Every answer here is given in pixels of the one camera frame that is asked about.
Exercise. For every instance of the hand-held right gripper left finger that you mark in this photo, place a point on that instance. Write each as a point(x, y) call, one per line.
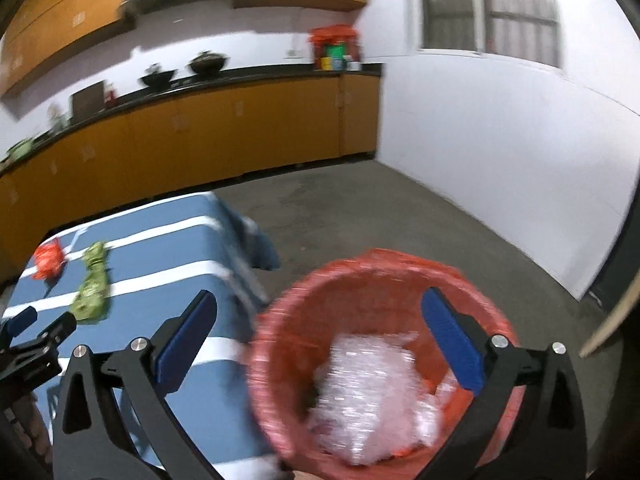
point(185, 342)

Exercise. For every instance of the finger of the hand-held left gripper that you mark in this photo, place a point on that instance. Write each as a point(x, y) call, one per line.
point(57, 330)
point(17, 321)

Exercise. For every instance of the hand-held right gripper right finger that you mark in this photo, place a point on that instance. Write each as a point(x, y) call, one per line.
point(452, 342)

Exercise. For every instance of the red basket with liner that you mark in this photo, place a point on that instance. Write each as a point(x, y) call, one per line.
point(452, 400)

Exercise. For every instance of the clear bubble wrap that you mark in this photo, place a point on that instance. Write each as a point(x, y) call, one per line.
point(370, 400)

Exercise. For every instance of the red woven plastic basket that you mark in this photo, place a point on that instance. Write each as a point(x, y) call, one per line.
point(300, 320)

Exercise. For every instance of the green leaf-print wrapper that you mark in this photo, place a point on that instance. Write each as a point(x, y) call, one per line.
point(92, 290)

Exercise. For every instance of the small red wrapper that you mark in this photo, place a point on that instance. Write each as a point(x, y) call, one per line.
point(47, 260)

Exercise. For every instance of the blue white striped tablecloth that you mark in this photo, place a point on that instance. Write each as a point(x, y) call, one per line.
point(150, 240)

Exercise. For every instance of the wooden stick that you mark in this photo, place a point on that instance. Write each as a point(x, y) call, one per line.
point(610, 320)

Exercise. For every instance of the green pot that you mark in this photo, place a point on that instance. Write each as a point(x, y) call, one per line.
point(19, 150)

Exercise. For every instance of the orange lower kitchen cabinets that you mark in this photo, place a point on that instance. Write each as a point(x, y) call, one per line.
point(200, 135)

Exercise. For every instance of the clear glass jar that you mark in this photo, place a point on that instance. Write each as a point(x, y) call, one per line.
point(57, 116)

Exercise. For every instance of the brown cutting board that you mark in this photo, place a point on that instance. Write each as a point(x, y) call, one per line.
point(89, 100)

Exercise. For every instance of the small red bottle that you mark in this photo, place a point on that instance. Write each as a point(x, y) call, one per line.
point(110, 96)

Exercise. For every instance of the black wok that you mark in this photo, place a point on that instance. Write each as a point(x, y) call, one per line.
point(159, 77)
point(209, 64)

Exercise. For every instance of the black kitchen countertop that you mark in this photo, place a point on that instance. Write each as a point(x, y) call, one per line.
point(250, 76)

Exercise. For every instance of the colourful boxes on countertop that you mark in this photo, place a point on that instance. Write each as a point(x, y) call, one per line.
point(334, 50)

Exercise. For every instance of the window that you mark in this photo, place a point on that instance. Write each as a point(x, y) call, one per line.
point(515, 5)

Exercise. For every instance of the orange upper wall cabinets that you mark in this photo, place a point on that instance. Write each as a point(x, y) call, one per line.
point(65, 15)

